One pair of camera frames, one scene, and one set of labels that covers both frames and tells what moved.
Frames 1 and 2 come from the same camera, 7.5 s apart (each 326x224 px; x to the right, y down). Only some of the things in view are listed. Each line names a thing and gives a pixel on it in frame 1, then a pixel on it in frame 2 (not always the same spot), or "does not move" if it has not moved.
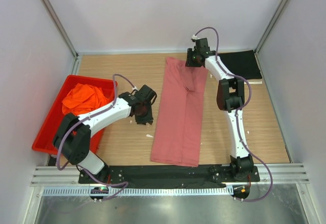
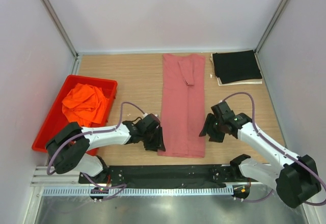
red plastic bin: [44, 142] does not move
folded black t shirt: [243, 64] does not move
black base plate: [168, 175] does not move
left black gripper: [143, 115] → [154, 139]
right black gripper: [192, 61] → [212, 128]
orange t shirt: [83, 98] does not move
